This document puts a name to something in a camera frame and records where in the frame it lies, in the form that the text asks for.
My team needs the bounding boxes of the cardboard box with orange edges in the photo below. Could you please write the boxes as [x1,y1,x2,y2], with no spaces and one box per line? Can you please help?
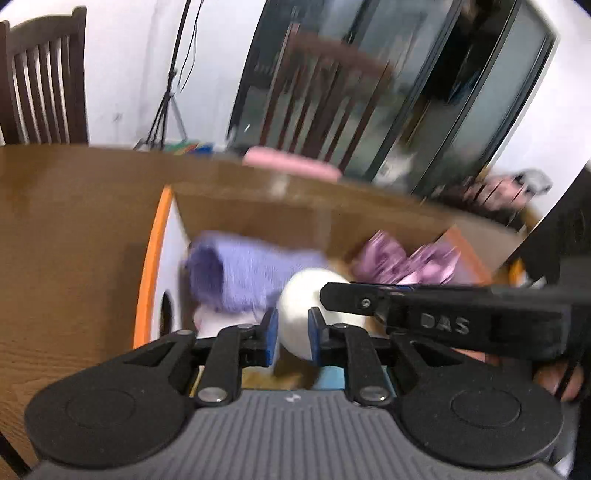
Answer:
[133,182,527,393]

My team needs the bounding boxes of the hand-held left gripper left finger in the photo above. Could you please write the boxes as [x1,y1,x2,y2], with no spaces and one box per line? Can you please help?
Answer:
[121,307,280,409]

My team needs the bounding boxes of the sliding glass door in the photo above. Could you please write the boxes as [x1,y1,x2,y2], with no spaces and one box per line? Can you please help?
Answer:
[228,0,559,199]

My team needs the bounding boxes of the black rack with items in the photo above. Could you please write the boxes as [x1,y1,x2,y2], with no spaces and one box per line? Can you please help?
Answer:
[438,168,555,227]

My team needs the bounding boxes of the white soft ball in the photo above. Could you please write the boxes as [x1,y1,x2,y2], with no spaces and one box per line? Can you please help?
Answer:
[276,268,370,363]

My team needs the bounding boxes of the white pinkish cloth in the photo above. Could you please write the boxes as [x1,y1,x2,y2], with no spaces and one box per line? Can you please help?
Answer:
[191,305,265,343]

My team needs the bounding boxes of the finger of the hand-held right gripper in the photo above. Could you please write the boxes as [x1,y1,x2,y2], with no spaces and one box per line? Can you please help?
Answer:
[320,282,416,325]

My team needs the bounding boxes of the orange and white item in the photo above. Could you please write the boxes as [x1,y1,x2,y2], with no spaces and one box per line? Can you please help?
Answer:
[508,258,528,288]

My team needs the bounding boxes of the pink seat cushion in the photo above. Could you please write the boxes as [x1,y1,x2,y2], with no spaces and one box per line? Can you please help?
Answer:
[242,145,343,183]

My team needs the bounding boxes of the person's right hand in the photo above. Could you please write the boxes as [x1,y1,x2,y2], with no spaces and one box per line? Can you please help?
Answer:
[450,348,585,404]

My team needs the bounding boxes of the dark wooden slatted chair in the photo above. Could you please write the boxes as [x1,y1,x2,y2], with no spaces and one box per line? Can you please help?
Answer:
[259,28,398,176]
[0,6,89,146]

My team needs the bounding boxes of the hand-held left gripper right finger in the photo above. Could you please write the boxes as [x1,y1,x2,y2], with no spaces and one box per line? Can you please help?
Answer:
[307,306,467,408]

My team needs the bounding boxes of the pink satin cloth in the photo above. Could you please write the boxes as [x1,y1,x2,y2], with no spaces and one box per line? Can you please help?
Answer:
[348,231,462,287]

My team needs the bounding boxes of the light blue item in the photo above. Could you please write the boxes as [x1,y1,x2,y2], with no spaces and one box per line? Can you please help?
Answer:
[318,364,394,393]

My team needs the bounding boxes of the black tripod stand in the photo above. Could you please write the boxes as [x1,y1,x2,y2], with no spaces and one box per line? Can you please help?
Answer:
[134,0,206,151]

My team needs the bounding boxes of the purple towel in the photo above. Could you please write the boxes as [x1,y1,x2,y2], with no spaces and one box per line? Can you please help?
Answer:
[185,231,331,317]

